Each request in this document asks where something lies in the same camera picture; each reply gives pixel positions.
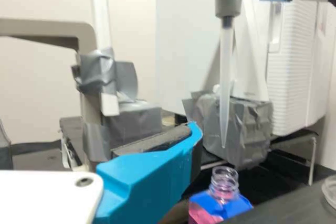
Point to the red liquid bottle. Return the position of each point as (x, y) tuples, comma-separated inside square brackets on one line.
[(219, 203)]

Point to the grey taped block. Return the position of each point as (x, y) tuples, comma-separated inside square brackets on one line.
[(131, 123), (241, 127)]

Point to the white incubator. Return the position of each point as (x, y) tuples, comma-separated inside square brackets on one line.
[(294, 77)]

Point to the white pipette stand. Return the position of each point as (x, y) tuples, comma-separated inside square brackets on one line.
[(86, 33)]

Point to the petri dish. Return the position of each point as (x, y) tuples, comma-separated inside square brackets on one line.
[(330, 191)]

